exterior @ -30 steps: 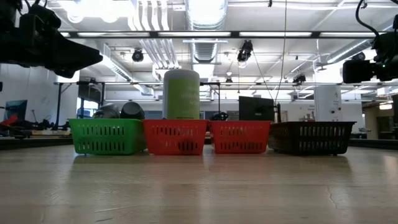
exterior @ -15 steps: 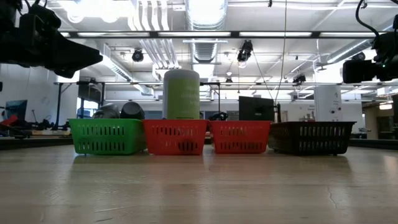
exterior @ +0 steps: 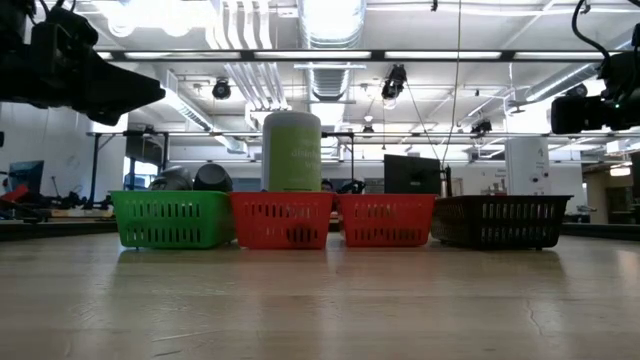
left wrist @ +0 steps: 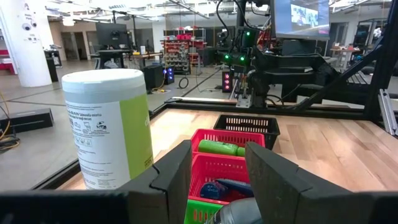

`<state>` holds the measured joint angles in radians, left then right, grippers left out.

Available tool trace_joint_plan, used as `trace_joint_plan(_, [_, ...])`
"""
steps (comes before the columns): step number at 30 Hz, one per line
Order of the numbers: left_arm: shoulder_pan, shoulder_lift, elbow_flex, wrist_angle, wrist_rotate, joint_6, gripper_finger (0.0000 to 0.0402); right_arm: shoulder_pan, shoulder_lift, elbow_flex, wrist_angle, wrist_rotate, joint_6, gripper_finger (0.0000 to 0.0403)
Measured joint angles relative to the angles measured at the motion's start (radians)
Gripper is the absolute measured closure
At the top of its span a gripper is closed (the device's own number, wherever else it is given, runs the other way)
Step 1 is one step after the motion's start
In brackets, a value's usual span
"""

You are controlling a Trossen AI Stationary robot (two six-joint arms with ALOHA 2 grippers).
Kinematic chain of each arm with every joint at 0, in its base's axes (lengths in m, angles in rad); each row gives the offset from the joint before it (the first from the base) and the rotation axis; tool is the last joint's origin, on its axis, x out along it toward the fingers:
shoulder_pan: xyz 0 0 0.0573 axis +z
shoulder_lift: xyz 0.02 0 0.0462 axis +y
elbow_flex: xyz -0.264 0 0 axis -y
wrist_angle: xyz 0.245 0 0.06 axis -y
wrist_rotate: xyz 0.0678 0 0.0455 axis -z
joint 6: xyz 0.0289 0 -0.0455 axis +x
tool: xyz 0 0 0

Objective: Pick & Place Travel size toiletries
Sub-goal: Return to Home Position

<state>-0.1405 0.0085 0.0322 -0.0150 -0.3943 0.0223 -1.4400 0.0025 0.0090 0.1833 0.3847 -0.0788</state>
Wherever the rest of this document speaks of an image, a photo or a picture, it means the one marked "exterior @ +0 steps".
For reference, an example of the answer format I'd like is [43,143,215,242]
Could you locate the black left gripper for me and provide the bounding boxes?
[0,47,167,127]

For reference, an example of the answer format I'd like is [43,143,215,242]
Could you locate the grey deodorant bottle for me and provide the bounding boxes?
[192,162,234,194]
[148,165,195,192]

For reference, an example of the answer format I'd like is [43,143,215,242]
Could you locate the white column box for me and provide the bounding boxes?
[504,137,551,196]

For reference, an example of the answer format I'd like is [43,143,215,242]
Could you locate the green plastic slotted basket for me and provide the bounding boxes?
[109,189,236,250]

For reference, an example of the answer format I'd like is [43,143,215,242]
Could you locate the black plastic slotted basket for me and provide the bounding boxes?
[430,194,574,251]

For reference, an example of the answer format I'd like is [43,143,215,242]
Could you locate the black computer monitor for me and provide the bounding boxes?
[383,154,443,195]

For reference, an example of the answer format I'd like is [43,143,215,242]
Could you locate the green disinfecting wipes canister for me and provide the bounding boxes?
[260,110,323,193]

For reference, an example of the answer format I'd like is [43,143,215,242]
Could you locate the red plastic slotted basket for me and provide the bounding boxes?
[337,193,437,248]
[229,191,335,250]

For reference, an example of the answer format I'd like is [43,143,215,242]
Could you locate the black background rig frame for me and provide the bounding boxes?
[87,128,357,209]

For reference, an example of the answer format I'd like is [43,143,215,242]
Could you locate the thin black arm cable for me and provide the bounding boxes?
[571,0,614,64]

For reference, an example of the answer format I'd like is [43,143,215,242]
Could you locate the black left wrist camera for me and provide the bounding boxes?
[29,7,100,51]

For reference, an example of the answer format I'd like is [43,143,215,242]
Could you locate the black ceiling camera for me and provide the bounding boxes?
[381,64,409,100]
[469,118,494,137]
[211,77,233,100]

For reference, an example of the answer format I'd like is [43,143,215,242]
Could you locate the dark wall screen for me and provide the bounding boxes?
[7,159,45,194]

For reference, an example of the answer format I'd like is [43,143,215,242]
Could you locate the thin hanging cable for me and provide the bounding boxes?
[439,0,464,169]

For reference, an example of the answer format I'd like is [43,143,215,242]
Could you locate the round ceiling air duct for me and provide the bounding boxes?
[299,0,367,49]

